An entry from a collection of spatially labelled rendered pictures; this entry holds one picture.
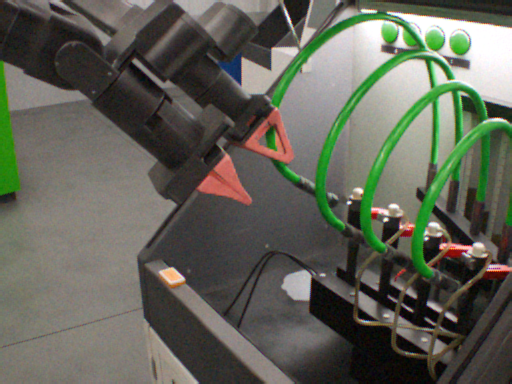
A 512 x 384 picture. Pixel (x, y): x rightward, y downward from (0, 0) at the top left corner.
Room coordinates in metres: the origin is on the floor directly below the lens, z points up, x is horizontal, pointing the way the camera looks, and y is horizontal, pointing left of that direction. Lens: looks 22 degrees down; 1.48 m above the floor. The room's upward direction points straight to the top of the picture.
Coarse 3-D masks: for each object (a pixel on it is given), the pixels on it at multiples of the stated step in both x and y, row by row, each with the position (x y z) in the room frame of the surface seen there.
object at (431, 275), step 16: (480, 128) 0.58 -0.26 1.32; (496, 128) 0.60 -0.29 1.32; (464, 144) 0.57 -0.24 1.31; (448, 160) 0.56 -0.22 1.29; (448, 176) 0.55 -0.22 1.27; (432, 192) 0.54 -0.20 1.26; (432, 208) 0.53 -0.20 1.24; (416, 224) 0.53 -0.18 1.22; (416, 240) 0.53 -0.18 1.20; (416, 256) 0.53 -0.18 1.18; (432, 272) 0.55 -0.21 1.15; (448, 288) 0.57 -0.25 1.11
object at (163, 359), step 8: (152, 336) 0.92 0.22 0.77; (152, 344) 0.92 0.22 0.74; (160, 344) 0.88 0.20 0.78; (160, 352) 0.89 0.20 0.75; (168, 352) 0.85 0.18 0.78; (152, 360) 0.92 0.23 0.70; (160, 360) 0.89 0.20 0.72; (168, 360) 0.86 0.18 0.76; (176, 360) 0.82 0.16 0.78; (152, 368) 0.93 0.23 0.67; (160, 368) 0.90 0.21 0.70; (168, 368) 0.86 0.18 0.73; (176, 368) 0.82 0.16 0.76; (184, 368) 0.80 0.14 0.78; (160, 376) 0.90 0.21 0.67; (168, 376) 0.86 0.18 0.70; (176, 376) 0.83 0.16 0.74; (184, 376) 0.80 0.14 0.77; (192, 376) 0.78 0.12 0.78
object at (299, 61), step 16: (352, 16) 0.80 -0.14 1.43; (368, 16) 0.81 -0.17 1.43; (384, 16) 0.83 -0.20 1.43; (336, 32) 0.77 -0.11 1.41; (416, 32) 0.87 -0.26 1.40; (432, 64) 0.90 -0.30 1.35; (288, 80) 0.72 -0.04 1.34; (432, 80) 0.90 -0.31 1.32; (432, 112) 0.92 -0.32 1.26; (272, 128) 0.71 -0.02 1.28; (432, 128) 0.92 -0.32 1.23; (272, 144) 0.71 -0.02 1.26; (432, 144) 0.92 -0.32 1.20; (272, 160) 0.72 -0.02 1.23; (432, 160) 0.92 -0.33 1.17; (288, 176) 0.73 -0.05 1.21
